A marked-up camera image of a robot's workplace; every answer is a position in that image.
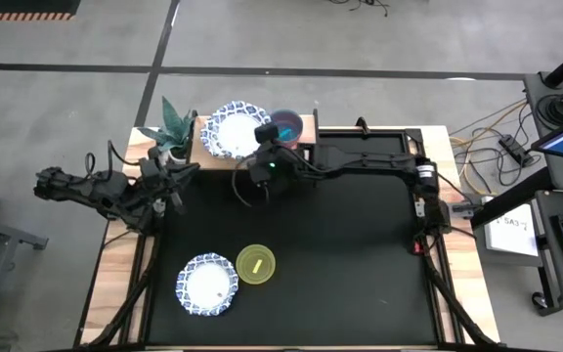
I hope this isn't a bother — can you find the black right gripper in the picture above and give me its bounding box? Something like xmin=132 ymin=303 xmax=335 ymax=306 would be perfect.
xmin=249 ymin=132 xmax=313 ymax=196

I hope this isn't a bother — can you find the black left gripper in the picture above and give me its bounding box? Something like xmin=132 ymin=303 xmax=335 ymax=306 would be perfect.
xmin=137 ymin=156 xmax=201 ymax=219

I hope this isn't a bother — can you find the purple translucent plastic bowl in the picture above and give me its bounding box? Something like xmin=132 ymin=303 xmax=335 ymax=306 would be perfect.
xmin=269 ymin=108 xmax=306 ymax=150

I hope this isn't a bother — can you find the blue patterned paper bowl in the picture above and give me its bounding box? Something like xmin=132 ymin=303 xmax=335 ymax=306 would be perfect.
xmin=199 ymin=114 xmax=237 ymax=160
xmin=175 ymin=251 xmax=240 ymax=318

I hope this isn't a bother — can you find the blue patterned plate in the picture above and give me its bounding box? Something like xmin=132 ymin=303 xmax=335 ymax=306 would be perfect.
xmin=211 ymin=100 xmax=274 ymax=159

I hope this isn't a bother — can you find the white plant pot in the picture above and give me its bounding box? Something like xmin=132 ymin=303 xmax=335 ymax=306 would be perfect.
xmin=166 ymin=146 xmax=190 ymax=173

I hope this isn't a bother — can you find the green leafy plant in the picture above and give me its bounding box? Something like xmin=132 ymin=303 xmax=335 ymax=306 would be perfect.
xmin=137 ymin=95 xmax=197 ymax=154

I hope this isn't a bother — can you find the black clamp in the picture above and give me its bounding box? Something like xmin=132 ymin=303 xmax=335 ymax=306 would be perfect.
xmin=353 ymin=115 xmax=374 ymax=136

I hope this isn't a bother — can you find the black table mat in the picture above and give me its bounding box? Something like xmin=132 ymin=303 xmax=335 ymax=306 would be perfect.
xmin=145 ymin=130 xmax=440 ymax=347

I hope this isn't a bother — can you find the grey metal desk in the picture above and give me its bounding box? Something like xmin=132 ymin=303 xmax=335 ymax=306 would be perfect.
xmin=0 ymin=209 xmax=50 ymax=343

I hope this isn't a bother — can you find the black power strip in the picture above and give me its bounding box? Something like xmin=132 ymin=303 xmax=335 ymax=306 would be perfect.
xmin=498 ymin=134 xmax=534 ymax=168

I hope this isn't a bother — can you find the black diagonal beam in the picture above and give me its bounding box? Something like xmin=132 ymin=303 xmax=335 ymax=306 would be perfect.
xmin=470 ymin=165 xmax=556 ymax=229

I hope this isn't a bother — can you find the orange black hazard tape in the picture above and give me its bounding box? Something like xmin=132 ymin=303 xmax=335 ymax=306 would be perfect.
xmin=0 ymin=12 xmax=75 ymax=22

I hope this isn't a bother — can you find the white paper sheet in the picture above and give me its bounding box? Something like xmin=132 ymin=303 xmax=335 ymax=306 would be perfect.
xmin=483 ymin=214 xmax=541 ymax=258

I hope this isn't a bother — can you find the black floor mat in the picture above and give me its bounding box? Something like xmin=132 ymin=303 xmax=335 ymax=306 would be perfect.
xmin=0 ymin=0 xmax=83 ymax=15

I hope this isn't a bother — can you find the black caster wheel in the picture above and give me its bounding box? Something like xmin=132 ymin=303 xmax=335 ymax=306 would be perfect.
xmin=530 ymin=290 xmax=550 ymax=311

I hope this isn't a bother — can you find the grey equipment cart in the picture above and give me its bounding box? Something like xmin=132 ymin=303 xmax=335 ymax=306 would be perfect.
xmin=522 ymin=70 xmax=563 ymax=317

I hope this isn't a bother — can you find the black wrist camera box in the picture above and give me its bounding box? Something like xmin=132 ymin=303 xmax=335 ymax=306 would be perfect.
xmin=254 ymin=121 xmax=282 ymax=145

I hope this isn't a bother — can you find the wooden shelf with black frame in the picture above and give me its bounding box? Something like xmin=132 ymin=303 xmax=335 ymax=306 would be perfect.
xmin=188 ymin=110 xmax=321 ymax=190

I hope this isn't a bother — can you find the yellow cable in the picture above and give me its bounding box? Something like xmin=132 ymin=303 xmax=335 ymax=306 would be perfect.
xmin=449 ymin=99 xmax=529 ymax=196

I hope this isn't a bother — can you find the coiled black cable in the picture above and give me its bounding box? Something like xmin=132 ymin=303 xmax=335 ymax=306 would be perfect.
xmin=537 ymin=92 xmax=563 ymax=131

